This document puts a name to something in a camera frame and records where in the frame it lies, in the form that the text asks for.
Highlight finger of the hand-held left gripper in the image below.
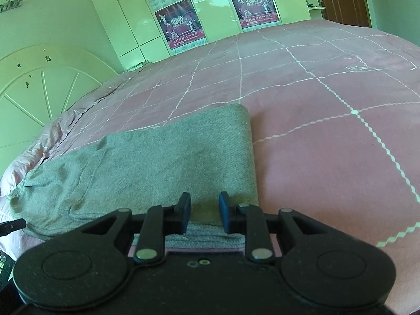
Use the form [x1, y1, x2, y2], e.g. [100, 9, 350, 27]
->
[0, 218, 27, 237]

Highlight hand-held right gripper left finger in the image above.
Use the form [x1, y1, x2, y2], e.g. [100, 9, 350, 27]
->
[75, 192, 192, 266]

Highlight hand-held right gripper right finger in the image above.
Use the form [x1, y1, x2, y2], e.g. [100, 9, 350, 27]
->
[219, 191, 339, 265]

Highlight grey pants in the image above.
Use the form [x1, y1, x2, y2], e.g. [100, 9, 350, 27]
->
[7, 103, 260, 250]

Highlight pink pillow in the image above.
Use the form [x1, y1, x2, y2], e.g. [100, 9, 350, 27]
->
[0, 110, 82, 199]

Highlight bed with pink checked sheet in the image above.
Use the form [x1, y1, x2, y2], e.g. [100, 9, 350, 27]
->
[0, 18, 420, 302]

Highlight cream arched headboard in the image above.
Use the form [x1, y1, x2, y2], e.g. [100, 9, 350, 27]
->
[0, 43, 120, 178]

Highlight cream glossy wardrobe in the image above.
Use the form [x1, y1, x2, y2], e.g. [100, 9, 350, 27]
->
[81, 0, 311, 71]

